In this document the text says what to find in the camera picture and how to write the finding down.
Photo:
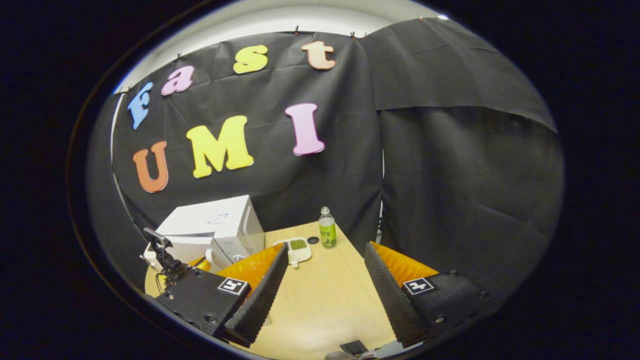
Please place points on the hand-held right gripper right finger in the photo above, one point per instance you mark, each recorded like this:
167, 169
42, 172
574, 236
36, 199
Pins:
387, 300

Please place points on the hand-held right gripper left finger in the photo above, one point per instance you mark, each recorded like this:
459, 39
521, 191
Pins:
262, 300

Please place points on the white microwave oven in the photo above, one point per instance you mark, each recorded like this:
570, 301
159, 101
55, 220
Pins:
220, 220

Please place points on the small white dish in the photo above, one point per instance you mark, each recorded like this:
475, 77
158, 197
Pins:
299, 250

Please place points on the black bottle cap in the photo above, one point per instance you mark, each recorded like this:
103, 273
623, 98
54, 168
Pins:
313, 240

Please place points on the green label drink bottle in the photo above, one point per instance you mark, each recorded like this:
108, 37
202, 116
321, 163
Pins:
327, 232

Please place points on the black backdrop cloth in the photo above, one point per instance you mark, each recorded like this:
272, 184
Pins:
450, 175

